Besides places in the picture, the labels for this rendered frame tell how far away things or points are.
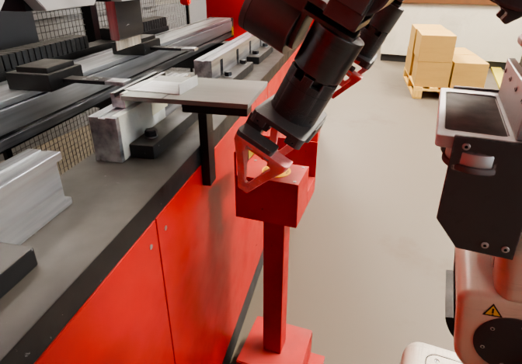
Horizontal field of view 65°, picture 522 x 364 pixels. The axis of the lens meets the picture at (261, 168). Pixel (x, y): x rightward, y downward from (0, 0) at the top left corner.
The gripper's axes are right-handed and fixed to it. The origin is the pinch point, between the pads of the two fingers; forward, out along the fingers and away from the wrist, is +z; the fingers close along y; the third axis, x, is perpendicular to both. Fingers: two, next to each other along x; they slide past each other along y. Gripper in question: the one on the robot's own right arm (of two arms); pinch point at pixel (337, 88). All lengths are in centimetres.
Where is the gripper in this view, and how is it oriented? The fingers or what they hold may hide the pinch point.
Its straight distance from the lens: 91.2
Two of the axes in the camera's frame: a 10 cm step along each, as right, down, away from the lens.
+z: -4.2, 7.2, 5.5
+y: -3.9, 4.0, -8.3
